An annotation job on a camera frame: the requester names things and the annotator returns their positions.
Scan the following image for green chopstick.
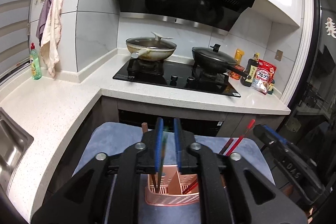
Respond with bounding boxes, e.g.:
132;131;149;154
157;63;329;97
157;133;167;193

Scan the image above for wall power socket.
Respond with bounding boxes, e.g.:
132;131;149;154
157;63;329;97
274;50;283;61

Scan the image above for black frying pan with lid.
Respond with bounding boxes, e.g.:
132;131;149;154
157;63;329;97
192;44;252;80

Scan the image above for black gas stove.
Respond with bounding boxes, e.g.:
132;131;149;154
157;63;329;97
113;58;241;98

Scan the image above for cream hanging towel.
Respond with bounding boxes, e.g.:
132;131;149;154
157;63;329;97
40;0;63;78

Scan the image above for blue fleece mat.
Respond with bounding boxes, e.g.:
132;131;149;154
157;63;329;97
74;122;274;223

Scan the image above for dark red chopstick gold band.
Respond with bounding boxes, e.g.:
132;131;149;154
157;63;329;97
219;138;234;155

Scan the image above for steel sink basin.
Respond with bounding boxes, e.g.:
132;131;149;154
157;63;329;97
0;107;35;188

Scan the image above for pink plastic utensil holder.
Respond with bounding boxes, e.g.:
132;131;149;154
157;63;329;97
145;165;199;206

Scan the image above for dark soy sauce bottle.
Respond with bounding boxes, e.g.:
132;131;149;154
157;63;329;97
240;53;260;87

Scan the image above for red cereal bag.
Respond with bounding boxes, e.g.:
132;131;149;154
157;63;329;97
251;59;277;94

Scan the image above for maroon chopstick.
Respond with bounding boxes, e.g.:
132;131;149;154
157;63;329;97
182;178;198;194

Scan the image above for brown wooden chopstick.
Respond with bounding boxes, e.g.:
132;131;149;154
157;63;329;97
141;122;148;134

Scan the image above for purple hanging cloth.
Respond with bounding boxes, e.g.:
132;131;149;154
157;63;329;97
36;0;52;45

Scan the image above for green dish soap bottle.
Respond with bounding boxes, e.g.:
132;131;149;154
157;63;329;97
30;43;42;80

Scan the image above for orange snack packet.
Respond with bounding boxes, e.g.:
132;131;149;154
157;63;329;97
228;49;244;80

